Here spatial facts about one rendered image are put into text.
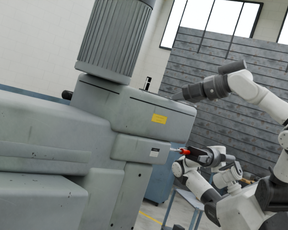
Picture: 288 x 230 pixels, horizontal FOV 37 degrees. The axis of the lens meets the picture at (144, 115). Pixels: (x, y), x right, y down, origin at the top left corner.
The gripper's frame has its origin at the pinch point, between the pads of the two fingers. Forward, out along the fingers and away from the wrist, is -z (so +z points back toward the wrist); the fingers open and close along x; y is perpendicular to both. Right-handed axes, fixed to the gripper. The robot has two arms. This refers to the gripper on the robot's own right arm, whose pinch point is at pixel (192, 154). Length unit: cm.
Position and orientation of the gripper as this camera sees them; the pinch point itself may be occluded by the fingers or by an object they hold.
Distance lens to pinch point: 180.0
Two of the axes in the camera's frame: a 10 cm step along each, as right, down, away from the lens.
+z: 6.1, 1.5, 7.8
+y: -3.0, 9.5, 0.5
